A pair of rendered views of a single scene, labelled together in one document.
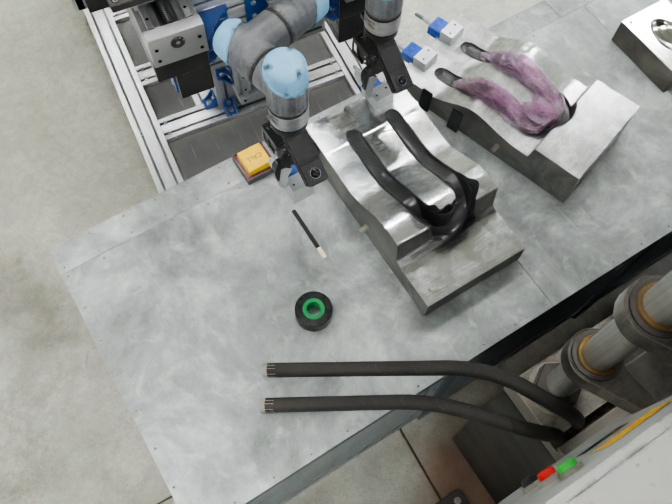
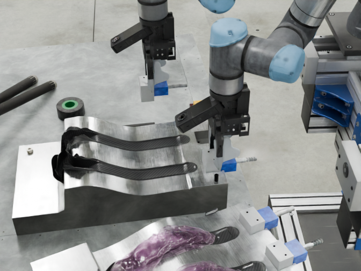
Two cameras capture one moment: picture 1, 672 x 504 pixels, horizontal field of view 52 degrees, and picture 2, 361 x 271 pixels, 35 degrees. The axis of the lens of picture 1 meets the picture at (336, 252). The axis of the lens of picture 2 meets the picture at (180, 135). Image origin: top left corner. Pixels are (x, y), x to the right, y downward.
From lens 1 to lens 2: 178 cm
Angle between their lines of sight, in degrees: 65
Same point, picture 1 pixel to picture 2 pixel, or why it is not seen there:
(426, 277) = (40, 151)
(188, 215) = (182, 80)
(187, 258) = not seen: hidden behind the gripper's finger
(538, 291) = not seen: outside the picture
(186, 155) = (329, 220)
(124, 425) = not seen: hidden behind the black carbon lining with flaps
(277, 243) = (134, 111)
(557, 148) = (74, 261)
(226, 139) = (339, 251)
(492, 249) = (28, 196)
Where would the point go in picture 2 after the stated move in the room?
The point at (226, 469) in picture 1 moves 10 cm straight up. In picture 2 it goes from (15, 64) to (9, 38)
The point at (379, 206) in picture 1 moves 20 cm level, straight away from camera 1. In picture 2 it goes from (105, 126) to (170, 152)
